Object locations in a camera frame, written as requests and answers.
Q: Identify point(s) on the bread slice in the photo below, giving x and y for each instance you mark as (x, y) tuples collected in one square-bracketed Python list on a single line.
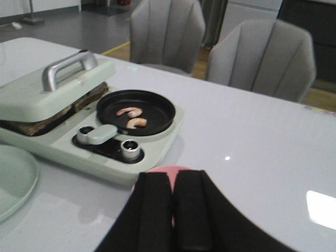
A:
[(36, 128), (93, 95)]

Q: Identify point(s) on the right beige upholstered chair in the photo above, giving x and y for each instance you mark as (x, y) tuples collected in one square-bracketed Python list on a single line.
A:
[(266, 56)]

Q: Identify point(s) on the right silver control knob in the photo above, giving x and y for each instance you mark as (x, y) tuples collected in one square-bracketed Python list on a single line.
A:
[(130, 149)]

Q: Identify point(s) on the white cabinet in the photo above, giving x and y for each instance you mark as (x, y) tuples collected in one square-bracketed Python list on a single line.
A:
[(238, 11)]

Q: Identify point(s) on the left beige upholstered chair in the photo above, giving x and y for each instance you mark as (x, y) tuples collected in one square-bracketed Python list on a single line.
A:
[(167, 35)]

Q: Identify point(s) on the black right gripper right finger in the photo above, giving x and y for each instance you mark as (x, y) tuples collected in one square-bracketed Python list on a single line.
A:
[(205, 220)]

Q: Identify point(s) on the mint green round plate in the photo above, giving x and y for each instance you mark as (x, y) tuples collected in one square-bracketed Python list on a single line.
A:
[(19, 175)]

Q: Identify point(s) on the beige upholstered chair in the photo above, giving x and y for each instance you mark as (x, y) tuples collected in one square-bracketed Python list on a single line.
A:
[(266, 56), (167, 35)]

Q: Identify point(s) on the left silver control knob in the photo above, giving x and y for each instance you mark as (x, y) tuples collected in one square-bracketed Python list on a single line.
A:
[(82, 134)]

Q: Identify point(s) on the mint green breakfast maker base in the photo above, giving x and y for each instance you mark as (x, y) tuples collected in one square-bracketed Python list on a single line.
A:
[(102, 156)]

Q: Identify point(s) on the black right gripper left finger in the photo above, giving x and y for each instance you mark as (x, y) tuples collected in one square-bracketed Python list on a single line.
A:
[(126, 233)]

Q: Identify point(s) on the black round frying pan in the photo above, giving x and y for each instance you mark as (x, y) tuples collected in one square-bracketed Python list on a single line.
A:
[(158, 111)]

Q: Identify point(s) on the pink plastic bowl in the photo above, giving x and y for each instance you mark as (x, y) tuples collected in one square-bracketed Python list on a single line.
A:
[(170, 173)]

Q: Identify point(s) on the mint green breakfast maker lid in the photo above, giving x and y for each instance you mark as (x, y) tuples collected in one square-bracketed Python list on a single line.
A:
[(45, 92)]

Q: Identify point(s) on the orange shrimp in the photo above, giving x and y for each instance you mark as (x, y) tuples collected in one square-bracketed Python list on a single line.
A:
[(136, 122), (132, 112)]

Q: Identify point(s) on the metal stand base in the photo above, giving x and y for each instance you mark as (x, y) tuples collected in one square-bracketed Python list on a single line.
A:
[(31, 19)]

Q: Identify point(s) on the silver control knob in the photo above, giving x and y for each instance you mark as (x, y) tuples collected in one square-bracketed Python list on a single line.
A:
[(130, 149), (82, 134)]

